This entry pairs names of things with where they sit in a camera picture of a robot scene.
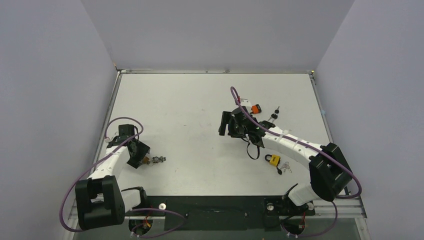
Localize small keys bunch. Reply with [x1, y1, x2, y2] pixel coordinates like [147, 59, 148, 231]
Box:
[148, 156, 167, 166]

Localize orange padlock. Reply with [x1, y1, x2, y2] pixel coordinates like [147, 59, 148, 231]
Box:
[250, 104, 262, 115]

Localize black-headed keys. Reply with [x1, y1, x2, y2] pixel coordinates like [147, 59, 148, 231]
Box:
[267, 106, 280, 123]

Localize yellow padlock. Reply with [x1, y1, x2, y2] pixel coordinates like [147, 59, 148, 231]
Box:
[264, 154, 283, 175]

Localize silver keys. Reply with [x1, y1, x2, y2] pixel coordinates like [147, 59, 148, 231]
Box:
[277, 161, 292, 175]

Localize small brass padlock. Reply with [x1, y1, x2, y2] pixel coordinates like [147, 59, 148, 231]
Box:
[142, 157, 150, 164]

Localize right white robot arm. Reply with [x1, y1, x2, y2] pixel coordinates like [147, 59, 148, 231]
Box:
[218, 109, 353, 214]

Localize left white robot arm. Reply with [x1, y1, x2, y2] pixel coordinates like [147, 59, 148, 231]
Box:
[74, 124, 151, 231]

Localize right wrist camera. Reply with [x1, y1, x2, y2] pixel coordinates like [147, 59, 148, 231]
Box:
[239, 98, 253, 113]

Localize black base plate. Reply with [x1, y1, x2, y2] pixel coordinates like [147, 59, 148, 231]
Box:
[126, 195, 316, 231]

